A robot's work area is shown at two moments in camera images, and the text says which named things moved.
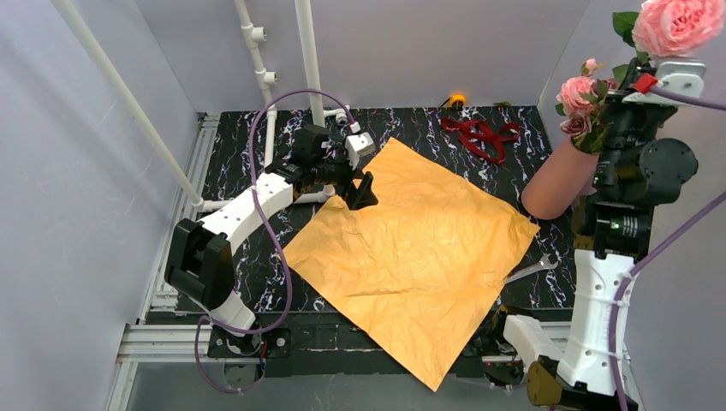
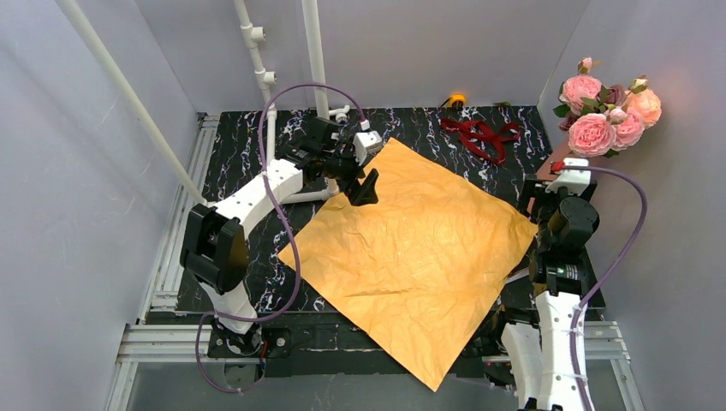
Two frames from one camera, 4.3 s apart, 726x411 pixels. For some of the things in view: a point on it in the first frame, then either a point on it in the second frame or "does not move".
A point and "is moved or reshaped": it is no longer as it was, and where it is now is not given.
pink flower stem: [592, 140] is moved or reshaped
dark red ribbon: [483, 138] does not move
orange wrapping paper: [412, 274] does not move
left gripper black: [345, 176] does not move
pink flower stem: [669, 28] -> [592, 135]
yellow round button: [456, 97] does not move
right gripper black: [618, 128] -> [532, 200]
